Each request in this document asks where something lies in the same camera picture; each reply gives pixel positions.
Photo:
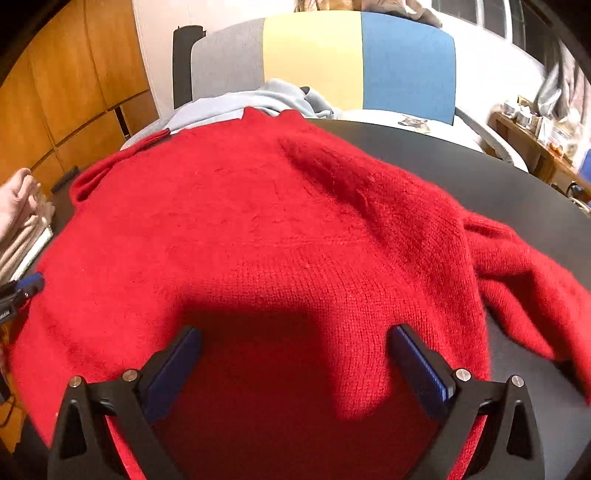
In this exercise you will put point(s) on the window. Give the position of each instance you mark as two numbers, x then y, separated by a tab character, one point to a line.
480	16

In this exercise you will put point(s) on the small metal tin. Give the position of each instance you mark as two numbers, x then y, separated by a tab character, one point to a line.
525	119
509	108

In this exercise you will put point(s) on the printed picture card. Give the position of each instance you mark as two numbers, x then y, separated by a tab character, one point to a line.
414	122

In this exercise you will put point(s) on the wooden shelf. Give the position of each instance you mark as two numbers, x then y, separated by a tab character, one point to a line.
545	147

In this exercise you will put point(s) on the folded beige clothes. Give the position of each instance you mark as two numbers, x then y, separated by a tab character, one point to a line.
23	247

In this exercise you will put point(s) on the grey yellow blue backrest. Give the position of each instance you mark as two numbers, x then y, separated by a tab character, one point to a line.
314	55

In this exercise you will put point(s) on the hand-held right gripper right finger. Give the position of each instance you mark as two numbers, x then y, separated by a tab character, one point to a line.
418	364

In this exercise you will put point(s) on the white curved armrest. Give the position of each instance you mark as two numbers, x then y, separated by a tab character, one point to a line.
496	138

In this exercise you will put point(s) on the wooden cabinet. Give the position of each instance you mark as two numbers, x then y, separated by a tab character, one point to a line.
69	83

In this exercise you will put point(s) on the hanging grey curtain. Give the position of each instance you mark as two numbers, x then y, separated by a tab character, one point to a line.
565	78

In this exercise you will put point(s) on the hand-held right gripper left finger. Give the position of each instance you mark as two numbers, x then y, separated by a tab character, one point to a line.
178	364

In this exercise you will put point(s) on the black post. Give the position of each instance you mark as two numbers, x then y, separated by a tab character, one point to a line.
182	64

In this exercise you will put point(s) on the light blue-grey garment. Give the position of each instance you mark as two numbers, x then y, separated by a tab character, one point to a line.
277	97

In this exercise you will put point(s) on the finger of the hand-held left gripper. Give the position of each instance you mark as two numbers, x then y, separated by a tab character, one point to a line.
30	284

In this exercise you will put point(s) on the red knitted sweater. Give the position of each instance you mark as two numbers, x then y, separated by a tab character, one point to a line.
277	230

